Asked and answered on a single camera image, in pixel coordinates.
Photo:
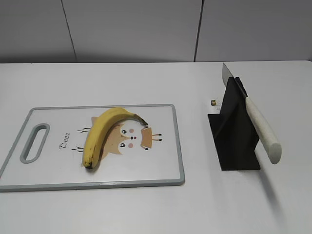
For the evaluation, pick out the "yellow banana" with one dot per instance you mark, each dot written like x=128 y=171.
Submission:
x=100 y=130

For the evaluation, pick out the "knife with white handle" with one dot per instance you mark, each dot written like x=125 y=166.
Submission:
x=265 y=132

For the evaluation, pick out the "black knife stand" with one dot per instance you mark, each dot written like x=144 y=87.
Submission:
x=235 y=137

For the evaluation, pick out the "white cutting board grey rim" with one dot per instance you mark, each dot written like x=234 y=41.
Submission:
x=47 y=152

